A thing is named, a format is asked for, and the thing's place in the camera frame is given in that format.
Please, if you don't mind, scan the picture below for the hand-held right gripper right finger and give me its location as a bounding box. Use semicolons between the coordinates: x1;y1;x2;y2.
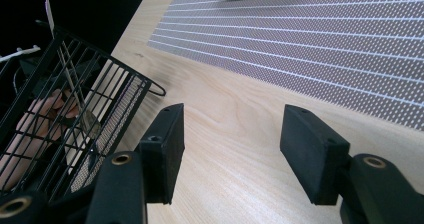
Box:
279;104;351;206

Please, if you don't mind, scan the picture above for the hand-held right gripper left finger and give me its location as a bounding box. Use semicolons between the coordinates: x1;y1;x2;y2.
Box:
139;102;186;206

